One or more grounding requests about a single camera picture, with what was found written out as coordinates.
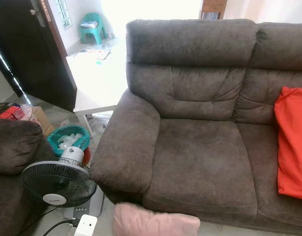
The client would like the pink pillow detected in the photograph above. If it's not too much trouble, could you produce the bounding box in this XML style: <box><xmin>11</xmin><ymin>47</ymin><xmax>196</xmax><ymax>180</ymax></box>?
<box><xmin>112</xmin><ymin>202</ymin><xmax>201</xmax><ymax>236</ymax></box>

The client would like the red pillow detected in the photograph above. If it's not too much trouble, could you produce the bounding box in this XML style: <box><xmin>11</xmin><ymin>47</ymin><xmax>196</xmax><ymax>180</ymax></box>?
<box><xmin>274</xmin><ymin>87</ymin><xmax>302</xmax><ymax>201</ymax></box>

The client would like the brown fabric sofa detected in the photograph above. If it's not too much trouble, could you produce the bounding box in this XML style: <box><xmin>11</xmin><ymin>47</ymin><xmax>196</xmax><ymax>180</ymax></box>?
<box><xmin>90</xmin><ymin>19</ymin><xmax>302</xmax><ymax>233</ymax></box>

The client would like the white table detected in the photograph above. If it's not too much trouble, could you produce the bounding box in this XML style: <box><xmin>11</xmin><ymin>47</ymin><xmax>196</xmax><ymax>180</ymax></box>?
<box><xmin>65</xmin><ymin>48</ymin><xmax>130</xmax><ymax>134</ymax></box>

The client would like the grey fan base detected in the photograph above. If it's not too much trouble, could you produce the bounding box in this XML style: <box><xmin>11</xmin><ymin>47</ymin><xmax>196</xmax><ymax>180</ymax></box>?
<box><xmin>63</xmin><ymin>186</ymin><xmax>105</xmax><ymax>220</ymax></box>

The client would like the teal plastic chair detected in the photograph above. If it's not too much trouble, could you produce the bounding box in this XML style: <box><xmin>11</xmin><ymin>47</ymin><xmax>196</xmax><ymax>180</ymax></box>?
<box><xmin>79</xmin><ymin>12</ymin><xmax>107</xmax><ymax>45</ymax></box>

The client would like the bin with teal bag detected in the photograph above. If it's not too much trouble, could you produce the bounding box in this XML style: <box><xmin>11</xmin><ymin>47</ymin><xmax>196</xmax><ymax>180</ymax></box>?
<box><xmin>47</xmin><ymin>124</ymin><xmax>91</xmax><ymax>158</ymax></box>

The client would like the black standing fan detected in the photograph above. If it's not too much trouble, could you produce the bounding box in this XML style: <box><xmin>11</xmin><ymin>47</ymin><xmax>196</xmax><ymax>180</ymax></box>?
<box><xmin>21</xmin><ymin>146</ymin><xmax>98</xmax><ymax>208</ymax></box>

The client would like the barred window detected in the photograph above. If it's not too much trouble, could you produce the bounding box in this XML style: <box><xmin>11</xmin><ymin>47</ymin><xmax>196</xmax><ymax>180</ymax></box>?
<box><xmin>55</xmin><ymin>0</ymin><xmax>73</xmax><ymax>29</ymax></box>

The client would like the brown cardboard box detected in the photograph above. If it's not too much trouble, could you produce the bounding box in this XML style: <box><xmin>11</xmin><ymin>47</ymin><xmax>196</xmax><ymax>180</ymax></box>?
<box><xmin>22</xmin><ymin>106</ymin><xmax>56</xmax><ymax>137</ymax></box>

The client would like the dark wooden door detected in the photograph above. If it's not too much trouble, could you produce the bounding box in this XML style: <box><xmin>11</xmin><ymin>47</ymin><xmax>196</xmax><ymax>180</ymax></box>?
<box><xmin>0</xmin><ymin>0</ymin><xmax>78</xmax><ymax>112</ymax></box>

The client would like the dark brown armchair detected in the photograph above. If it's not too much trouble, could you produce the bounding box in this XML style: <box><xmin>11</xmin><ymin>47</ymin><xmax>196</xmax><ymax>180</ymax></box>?
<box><xmin>0</xmin><ymin>118</ymin><xmax>58</xmax><ymax>236</ymax></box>

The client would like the red plastic bag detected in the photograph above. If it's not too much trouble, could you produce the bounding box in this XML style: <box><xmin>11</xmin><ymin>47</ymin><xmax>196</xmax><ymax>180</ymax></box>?
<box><xmin>0</xmin><ymin>105</ymin><xmax>27</xmax><ymax>121</ymax></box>

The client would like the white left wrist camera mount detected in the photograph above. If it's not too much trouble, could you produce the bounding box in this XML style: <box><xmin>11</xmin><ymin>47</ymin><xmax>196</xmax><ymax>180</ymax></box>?
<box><xmin>74</xmin><ymin>214</ymin><xmax>98</xmax><ymax>236</ymax></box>

